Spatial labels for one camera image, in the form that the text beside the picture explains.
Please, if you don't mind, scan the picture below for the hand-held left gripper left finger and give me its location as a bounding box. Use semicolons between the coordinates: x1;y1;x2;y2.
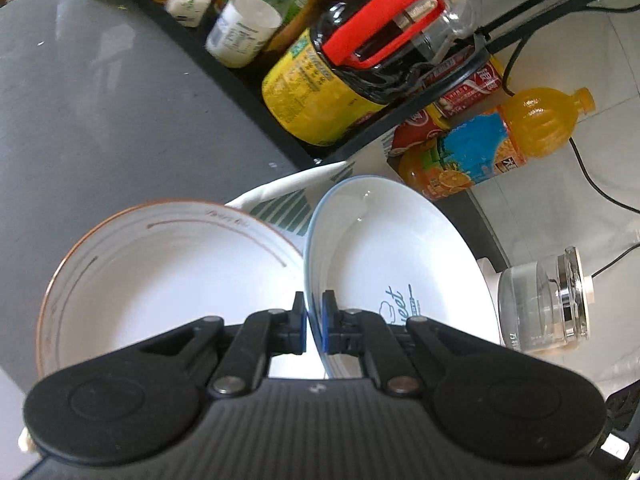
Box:
132;290;308;402

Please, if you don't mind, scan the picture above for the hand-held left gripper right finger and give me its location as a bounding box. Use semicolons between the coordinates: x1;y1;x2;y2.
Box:
320;288;507;399

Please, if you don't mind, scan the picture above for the blue-rimmed white bowl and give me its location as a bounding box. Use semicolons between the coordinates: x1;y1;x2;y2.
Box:
303;175;501;378

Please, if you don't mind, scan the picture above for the brown-rimmed white bowl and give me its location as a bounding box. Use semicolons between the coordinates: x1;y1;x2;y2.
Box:
36;200;326;382

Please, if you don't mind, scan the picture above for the green-patterned white bowl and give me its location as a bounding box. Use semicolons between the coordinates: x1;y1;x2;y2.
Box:
222;161;362;239

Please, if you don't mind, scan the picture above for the glass electric kettle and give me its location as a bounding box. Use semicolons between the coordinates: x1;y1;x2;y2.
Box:
497;246;596;357

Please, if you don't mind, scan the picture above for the red drink can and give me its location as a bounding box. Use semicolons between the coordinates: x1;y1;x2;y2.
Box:
432;55;505;120
390;105;451;158

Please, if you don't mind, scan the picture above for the yellow labelled dark jar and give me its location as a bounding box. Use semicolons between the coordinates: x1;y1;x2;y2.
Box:
261;2;431;147

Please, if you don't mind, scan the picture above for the black metal kitchen rack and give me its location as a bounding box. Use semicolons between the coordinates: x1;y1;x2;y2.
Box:
117;0;640;166

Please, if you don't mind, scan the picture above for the orange juice bottle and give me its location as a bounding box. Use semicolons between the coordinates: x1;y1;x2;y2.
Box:
387;87;597;202

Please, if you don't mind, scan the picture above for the white labelled pill bottle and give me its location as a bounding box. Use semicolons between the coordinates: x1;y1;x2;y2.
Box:
205;0;284;69

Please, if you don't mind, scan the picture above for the black kettle cable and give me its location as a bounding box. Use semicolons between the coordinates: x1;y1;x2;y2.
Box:
590;245;640;278

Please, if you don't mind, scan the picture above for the black power cable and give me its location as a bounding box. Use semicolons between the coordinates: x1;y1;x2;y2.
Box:
569;137;640;213

